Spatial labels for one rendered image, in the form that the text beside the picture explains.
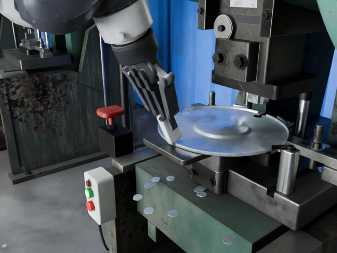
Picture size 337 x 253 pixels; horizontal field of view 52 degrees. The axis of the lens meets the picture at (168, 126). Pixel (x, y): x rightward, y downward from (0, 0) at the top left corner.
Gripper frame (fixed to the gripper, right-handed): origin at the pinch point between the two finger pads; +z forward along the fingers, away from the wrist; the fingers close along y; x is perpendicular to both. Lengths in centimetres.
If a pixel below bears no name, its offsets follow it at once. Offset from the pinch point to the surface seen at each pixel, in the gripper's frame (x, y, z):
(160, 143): -2.5, -1.7, 3.2
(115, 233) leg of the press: -17.5, -21.5, 34.0
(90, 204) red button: -18.1, -23.2, 21.2
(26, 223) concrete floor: -38, -105, 73
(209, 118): 13.1, -4.2, 9.5
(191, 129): 6.6, -3.1, 7.2
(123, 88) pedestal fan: 31, -84, 33
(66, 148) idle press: 6, -150, 81
